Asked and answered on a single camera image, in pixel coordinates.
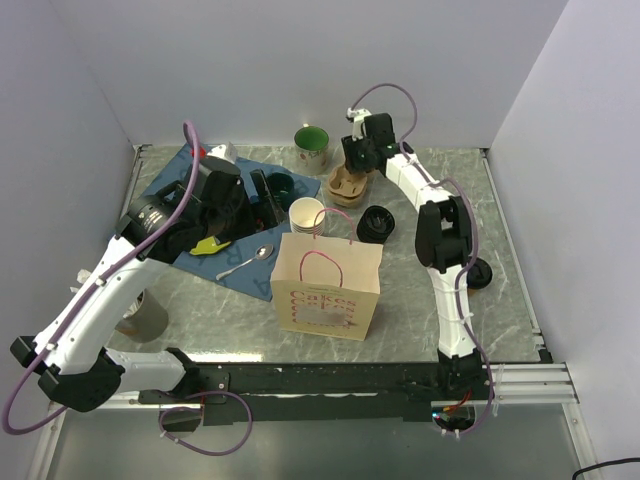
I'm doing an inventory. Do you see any brown pulp cup carrier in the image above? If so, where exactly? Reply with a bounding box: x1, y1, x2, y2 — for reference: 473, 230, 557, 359
326, 164, 369, 208

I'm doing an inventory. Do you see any cream cakes paper bag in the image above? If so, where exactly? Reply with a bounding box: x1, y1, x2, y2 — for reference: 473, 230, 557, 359
270, 224, 383, 341

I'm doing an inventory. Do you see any black cup lid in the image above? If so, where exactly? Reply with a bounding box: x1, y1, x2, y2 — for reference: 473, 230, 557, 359
467, 258, 493, 290

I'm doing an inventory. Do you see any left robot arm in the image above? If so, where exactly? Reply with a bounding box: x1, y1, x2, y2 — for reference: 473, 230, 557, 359
11, 155, 283, 412

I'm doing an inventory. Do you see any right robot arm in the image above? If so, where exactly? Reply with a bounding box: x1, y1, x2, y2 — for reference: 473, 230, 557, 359
341, 108, 483, 399

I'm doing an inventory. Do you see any dark green mug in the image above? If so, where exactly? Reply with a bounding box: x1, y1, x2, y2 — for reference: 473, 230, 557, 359
268, 172, 295, 212

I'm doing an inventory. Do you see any stack of paper cups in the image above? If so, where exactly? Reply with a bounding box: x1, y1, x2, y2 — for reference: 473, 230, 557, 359
288, 197, 325, 235

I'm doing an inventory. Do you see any silver spoon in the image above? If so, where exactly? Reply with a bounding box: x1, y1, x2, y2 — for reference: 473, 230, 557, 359
215, 244, 274, 281

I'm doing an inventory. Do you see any blue letter-print cloth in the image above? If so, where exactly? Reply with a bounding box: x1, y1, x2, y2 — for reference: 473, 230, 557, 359
142, 145, 321, 302

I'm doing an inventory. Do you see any white floral mug green inside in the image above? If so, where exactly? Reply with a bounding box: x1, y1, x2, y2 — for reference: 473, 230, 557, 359
294, 124, 329, 175

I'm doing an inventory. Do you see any yellow-green dotted plate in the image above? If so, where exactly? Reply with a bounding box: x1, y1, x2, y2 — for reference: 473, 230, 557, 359
189, 236, 232, 256

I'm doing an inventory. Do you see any stack of black lids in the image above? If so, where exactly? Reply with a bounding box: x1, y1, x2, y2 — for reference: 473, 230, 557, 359
356, 205, 396, 244

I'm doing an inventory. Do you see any grey cup of straws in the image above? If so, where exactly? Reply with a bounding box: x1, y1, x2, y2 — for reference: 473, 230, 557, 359
69, 267, 169, 344

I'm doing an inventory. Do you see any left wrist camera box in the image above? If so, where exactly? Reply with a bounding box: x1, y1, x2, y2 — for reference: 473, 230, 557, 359
207, 142, 238, 164

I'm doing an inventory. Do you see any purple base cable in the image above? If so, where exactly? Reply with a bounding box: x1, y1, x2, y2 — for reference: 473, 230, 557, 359
158, 391, 255, 457

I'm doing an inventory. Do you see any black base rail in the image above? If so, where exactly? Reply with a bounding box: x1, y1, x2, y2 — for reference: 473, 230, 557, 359
138, 360, 498, 428

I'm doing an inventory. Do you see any aluminium frame rail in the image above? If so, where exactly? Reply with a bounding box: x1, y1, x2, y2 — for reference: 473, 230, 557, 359
493, 363, 578, 405

